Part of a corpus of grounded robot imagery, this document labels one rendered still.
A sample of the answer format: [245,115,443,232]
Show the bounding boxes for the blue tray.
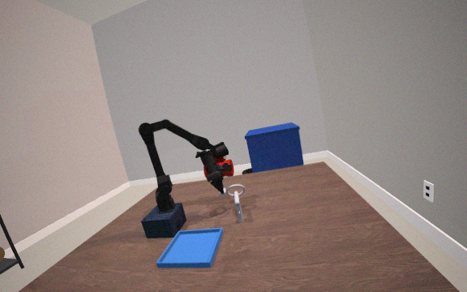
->
[156,228,223,268]

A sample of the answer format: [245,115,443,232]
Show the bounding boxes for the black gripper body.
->
[204,160,224,183]

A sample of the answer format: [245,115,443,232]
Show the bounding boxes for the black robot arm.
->
[139,119,229,214]

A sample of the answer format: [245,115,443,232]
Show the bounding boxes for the grey rounded cylinder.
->
[233,191,244,223]

